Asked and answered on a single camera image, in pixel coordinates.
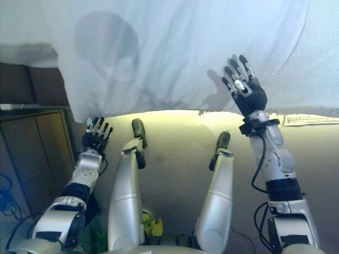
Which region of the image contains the dark wooden nightstand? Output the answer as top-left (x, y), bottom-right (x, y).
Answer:
top-left (0, 104), bottom-right (77, 212)

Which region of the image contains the green yellow leafy plant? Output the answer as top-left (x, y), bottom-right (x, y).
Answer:
top-left (81, 210), bottom-right (164, 254)

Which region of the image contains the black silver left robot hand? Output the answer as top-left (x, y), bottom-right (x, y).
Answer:
top-left (81, 117), bottom-right (114, 157)

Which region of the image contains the white duvet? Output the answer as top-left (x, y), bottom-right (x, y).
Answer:
top-left (51, 0), bottom-right (339, 124)

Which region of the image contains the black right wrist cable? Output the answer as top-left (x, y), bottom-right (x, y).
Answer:
top-left (250, 133), bottom-right (275, 251)

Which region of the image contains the silver left robot leg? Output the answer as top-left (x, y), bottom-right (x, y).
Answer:
top-left (107, 118), bottom-right (148, 252)

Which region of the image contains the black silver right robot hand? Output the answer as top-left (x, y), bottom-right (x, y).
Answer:
top-left (221, 54), bottom-right (269, 117)

